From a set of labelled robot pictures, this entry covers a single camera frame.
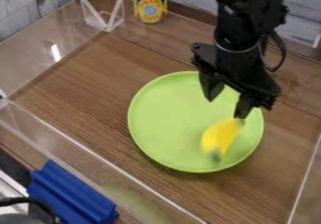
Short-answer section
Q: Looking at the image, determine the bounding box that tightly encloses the clear acrylic corner bracket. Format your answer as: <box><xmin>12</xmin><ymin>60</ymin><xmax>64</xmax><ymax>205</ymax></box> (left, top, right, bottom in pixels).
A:
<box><xmin>80</xmin><ymin>0</ymin><xmax>124</xmax><ymax>33</ymax></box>

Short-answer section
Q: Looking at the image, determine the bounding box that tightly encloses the yellow banana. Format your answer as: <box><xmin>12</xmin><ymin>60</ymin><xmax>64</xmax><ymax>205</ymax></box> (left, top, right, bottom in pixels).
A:
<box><xmin>200</xmin><ymin>118</ymin><xmax>243</xmax><ymax>162</ymax></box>

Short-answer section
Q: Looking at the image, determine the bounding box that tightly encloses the black cable bottom left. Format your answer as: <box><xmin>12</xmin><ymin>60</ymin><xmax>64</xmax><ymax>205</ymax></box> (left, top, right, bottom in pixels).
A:
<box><xmin>0</xmin><ymin>197</ymin><xmax>60</xmax><ymax>224</ymax></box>

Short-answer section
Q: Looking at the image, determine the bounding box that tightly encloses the blue plastic block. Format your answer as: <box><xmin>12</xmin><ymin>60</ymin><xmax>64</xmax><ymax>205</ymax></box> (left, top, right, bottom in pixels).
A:
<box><xmin>28</xmin><ymin>160</ymin><xmax>120</xmax><ymax>224</ymax></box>

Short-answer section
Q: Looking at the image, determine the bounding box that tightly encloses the yellow labelled tin can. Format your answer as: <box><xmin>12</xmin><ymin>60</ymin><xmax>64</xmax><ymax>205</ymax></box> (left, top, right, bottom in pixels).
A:
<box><xmin>133</xmin><ymin>0</ymin><xmax>167</xmax><ymax>24</ymax></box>

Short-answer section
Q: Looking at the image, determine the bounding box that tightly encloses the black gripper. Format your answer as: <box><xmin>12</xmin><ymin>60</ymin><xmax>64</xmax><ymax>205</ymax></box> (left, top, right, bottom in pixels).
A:
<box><xmin>190</xmin><ymin>43</ymin><xmax>281</xmax><ymax>119</ymax></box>

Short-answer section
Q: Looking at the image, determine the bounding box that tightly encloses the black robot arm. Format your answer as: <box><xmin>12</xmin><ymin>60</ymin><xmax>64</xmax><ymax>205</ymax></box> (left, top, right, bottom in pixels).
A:
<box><xmin>191</xmin><ymin>0</ymin><xmax>289</xmax><ymax>119</ymax></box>

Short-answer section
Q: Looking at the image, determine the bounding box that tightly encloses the green plate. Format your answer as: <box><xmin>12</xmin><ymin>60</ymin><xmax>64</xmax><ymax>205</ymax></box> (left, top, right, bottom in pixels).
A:
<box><xmin>128</xmin><ymin>71</ymin><xmax>265</xmax><ymax>173</ymax></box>

